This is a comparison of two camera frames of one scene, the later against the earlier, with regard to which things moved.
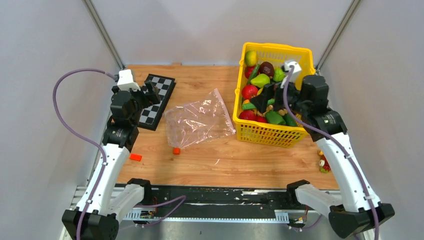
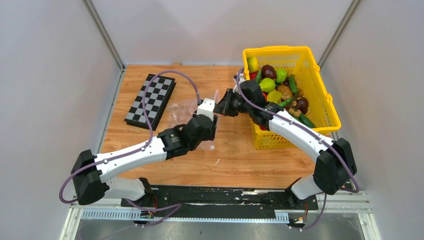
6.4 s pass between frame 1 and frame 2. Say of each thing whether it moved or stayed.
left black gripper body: moved
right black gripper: moved
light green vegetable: stayed
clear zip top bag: moved
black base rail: stayed
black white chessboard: stayed
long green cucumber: moved
